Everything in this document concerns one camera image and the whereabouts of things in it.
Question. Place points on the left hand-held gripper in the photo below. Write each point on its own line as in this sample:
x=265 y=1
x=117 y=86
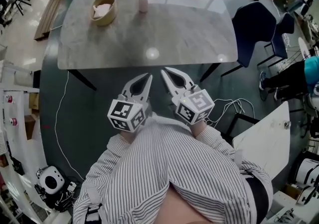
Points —
x=124 y=116

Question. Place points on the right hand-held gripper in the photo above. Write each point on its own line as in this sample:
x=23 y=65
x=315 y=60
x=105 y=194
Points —
x=197 y=106

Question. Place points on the small pale pink vase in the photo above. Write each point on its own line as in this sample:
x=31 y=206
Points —
x=143 y=4

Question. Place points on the person's right forearm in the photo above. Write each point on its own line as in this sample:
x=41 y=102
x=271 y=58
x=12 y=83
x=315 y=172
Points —
x=202 y=131

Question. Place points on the person's left forearm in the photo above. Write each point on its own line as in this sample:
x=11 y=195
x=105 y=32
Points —
x=129 y=138

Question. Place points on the grey marble table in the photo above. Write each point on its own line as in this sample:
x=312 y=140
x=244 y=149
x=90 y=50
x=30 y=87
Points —
x=162 y=38

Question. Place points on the round wooden bowl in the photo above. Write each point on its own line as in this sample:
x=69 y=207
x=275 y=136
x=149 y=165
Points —
x=107 y=17

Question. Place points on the grey striped shirt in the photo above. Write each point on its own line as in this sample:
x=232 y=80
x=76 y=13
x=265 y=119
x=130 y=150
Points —
x=162 y=168

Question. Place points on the white paper napkins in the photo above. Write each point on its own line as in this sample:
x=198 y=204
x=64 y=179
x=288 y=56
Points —
x=101 y=9

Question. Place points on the dark blue chair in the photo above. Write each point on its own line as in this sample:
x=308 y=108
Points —
x=251 y=29
x=284 y=33

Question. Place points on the white side table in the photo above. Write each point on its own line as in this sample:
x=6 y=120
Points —
x=264 y=138

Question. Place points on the brown cardboard box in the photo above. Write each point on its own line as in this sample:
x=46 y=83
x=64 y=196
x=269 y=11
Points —
x=34 y=101
x=30 y=127

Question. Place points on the long wooden bench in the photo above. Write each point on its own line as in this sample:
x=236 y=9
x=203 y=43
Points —
x=54 y=4

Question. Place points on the white round lens device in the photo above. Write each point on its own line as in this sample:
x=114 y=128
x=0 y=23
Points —
x=52 y=180

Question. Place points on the white and black device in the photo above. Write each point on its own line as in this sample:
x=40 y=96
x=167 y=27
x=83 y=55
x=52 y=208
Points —
x=307 y=180

